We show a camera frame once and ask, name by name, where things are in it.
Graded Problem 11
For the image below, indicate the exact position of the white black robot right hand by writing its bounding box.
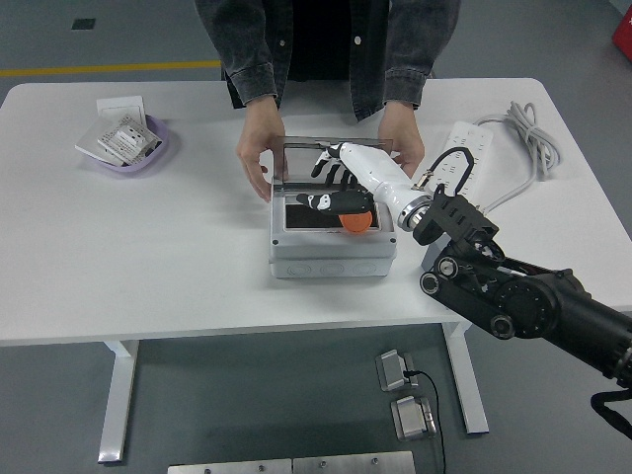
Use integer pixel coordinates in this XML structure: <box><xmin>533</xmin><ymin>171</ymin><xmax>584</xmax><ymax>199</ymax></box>
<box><xmin>294</xmin><ymin>141</ymin><xmax>431</xmax><ymax>229</ymax></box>

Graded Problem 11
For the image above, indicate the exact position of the person's left hand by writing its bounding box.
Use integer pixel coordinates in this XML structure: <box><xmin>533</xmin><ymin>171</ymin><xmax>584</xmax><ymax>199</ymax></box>
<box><xmin>377</xmin><ymin>111</ymin><xmax>427</xmax><ymax>179</ymax></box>

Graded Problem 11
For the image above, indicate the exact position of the person's right hand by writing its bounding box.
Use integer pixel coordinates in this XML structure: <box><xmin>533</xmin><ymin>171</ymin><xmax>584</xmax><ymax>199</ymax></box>
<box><xmin>235</xmin><ymin>111</ymin><xmax>285</xmax><ymax>202</ymax></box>

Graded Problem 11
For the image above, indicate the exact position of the orange cylinder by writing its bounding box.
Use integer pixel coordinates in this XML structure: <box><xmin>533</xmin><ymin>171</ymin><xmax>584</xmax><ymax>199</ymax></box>
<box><xmin>340</xmin><ymin>211</ymin><xmax>374</xmax><ymax>234</ymax></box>

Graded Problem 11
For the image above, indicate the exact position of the grey box with clear lid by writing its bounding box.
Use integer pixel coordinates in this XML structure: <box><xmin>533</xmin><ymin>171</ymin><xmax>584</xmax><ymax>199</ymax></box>
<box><xmin>269</xmin><ymin>135</ymin><xmax>399</xmax><ymax>280</ymax></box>

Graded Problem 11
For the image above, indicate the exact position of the grey cube with round hole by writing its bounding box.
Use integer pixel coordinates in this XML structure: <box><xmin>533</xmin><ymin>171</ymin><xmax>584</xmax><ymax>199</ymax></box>
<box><xmin>421</xmin><ymin>235</ymin><xmax>453</xmax><ymax>273</ymax></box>

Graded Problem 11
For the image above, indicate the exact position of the silver floor socket box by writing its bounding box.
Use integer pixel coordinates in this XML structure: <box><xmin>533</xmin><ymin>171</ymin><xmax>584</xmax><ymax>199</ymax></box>
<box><xmin>374</xmin><ymin>349</ymin><xmax>421</xmax><ymax>393</ymax></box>
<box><xmin>390</xmin><ymin>394</ymin><xmax>438</xmax><ymax>441</ymax></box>

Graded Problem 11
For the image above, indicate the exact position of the white power strip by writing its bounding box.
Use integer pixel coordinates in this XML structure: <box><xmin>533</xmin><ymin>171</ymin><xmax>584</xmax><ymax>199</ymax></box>
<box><xmin>434</xmin><ymin>120</ymin><xmax>497</xmax><ymax>198</ymax></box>

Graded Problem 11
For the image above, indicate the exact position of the purple plastic tray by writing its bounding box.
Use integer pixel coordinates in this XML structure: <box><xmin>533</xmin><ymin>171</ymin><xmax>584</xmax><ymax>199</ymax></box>
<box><xmin>81</xmin><ymin>114</ymin><xmax>170</xmax><ymax>175</ymax></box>

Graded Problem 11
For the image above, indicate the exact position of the person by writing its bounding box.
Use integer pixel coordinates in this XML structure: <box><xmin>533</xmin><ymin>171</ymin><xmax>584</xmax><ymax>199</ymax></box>
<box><xmin>195</xmin><ymin>0</ymin><xmax>463</xmax><ymax>124</ymax></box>

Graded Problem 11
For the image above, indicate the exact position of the printed socket panel packet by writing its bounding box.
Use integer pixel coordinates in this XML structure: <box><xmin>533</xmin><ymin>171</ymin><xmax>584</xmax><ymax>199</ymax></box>
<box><xmin>97</xmin><ymin>113</ymin><xmax>163</xmax><ymax>167</ymax></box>

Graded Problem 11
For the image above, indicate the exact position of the yellow floor tape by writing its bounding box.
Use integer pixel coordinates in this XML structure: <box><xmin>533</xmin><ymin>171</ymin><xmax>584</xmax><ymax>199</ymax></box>
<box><xmin>0</xmin><ymin>58</ymin><xmax>222</xmax><ymax>79</ymax></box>

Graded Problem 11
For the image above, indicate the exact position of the white table leg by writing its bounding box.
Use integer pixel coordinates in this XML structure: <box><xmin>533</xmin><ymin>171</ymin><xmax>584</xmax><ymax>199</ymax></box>
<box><xmin>97</xmin><ymin>339</ymin><xmax>140</xmax><ymax>465</ymax></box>
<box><xmin>440</xmin><ymin>319</ymin><xmax>490</xmax><ymax>435</ymax></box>

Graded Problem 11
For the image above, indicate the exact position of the red object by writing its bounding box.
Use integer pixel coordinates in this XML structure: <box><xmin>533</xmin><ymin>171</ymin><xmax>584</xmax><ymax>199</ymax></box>
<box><xmin>610</xmin><ymin>12</ymin><xmax>632</xmax><ymax>53</ymax></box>

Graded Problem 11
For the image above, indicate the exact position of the grey metal plate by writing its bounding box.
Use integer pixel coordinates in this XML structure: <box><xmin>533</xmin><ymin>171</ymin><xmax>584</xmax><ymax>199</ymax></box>
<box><xmin>291</xmin><ymin>450</ymin><xmax>416</xmax><ymax>474</ymax></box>
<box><xmin>167</xmin><ymin>458</ymin><xmax>293</xmax><ymax>474</ymax></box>

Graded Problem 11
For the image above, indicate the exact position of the grey power strip cable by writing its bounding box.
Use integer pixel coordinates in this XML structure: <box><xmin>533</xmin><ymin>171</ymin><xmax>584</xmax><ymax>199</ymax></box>
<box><xmin>473</xmin><ymin>101</ymin><xmax>564</xmax><ymax>213</ymax></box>

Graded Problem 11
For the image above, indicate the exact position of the white square switch plate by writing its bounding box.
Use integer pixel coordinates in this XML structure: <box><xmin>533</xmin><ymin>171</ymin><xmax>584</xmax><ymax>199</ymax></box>
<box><xmin>96</xmin><ymin>97</ymin><xmax>148</xmax><ymax>124</ymax></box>

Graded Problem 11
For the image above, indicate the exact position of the black floor cable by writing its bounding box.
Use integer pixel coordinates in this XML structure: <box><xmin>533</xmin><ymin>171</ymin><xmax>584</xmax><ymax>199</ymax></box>
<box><xmin>402</xmin><ymin>368</ymin><xmax>446</xmax><ymax>474</ymax></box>

